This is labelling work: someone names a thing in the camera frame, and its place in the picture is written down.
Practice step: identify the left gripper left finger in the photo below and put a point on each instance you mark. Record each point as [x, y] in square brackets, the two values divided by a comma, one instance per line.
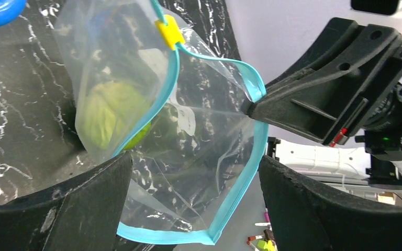
[81, 213]

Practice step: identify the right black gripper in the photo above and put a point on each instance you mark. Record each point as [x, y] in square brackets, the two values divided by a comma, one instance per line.
[348, 79]

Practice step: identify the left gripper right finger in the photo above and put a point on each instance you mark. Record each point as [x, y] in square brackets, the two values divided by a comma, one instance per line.
[307, 214]

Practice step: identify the green round melon toy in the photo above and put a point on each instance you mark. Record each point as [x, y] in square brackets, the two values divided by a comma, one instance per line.
[110, 111]

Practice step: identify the clear zip top bag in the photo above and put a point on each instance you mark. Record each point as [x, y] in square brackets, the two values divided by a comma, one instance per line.
[195, 152]

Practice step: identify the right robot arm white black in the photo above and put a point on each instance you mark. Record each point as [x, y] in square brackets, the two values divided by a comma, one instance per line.
[347, 160]

